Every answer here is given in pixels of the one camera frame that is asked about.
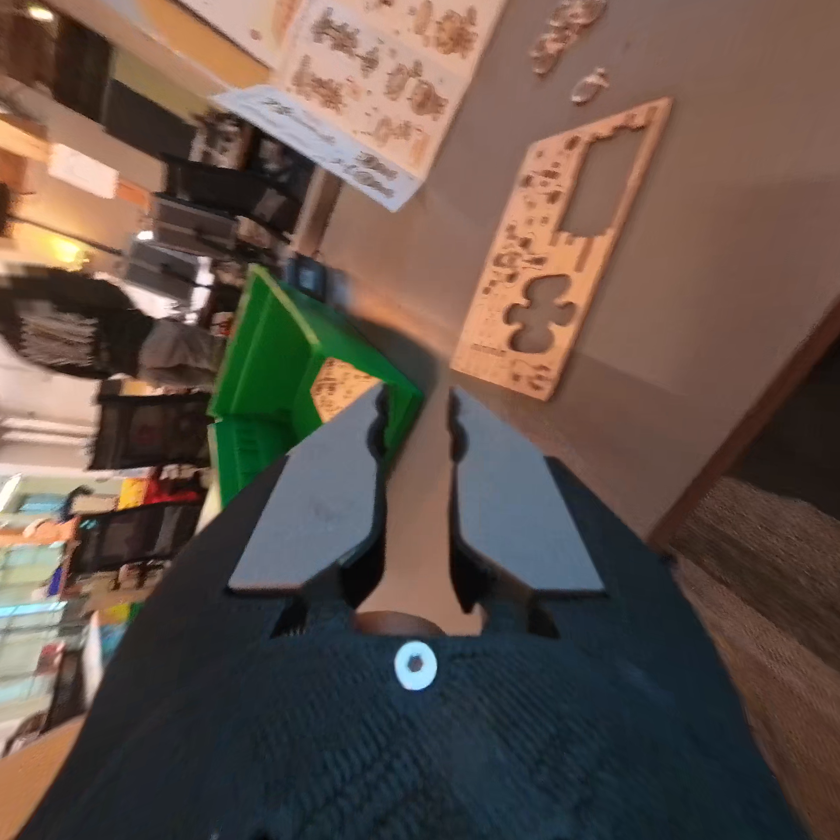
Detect green plastic bin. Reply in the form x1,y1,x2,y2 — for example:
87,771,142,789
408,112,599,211
207,262,425,463
207,420,298,511

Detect laser-cut wooden parts sheet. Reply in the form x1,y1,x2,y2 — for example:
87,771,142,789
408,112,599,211
449,96,674,402

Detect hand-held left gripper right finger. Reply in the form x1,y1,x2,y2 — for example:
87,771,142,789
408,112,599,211
448,386,606,615

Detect small dark device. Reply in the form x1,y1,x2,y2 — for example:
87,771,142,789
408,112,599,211
286,255,328,295

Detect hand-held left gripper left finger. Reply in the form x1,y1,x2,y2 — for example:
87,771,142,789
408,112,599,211
227,382,389,610

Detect wooden sheet with cutouts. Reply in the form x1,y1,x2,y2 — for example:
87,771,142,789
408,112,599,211
308,357,383,422

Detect white instruction sheet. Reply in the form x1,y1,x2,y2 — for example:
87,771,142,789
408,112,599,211
212,0,511,213

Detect small oval wooden piece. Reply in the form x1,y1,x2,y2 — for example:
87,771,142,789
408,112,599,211
569,67,610,106

